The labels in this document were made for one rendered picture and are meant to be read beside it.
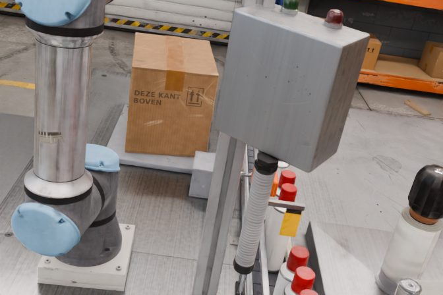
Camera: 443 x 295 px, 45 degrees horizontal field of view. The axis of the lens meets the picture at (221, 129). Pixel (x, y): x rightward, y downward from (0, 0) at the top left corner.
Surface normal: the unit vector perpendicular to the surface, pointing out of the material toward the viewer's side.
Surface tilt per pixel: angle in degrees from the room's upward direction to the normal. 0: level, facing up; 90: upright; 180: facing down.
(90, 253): 70
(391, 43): 90
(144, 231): 0
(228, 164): 90
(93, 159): 10
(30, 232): 95
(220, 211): 90
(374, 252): 0
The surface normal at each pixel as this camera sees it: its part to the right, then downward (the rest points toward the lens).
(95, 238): 0.53, 0.13
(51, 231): -0.22, 0.50
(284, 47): -0.59, 0.29
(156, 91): 0.11, 0.47
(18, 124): 0.15, -0.88
